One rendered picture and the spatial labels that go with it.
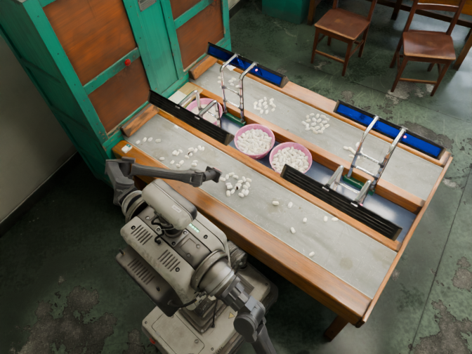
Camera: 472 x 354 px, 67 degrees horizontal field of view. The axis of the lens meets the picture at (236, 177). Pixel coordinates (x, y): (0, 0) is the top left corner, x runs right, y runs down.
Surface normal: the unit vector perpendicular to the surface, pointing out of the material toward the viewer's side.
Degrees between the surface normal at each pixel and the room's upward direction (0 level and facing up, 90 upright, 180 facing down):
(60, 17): 90
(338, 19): 0
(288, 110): 0
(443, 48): 4
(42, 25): 90
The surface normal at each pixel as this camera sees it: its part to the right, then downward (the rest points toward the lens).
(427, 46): -0.05, -0.56
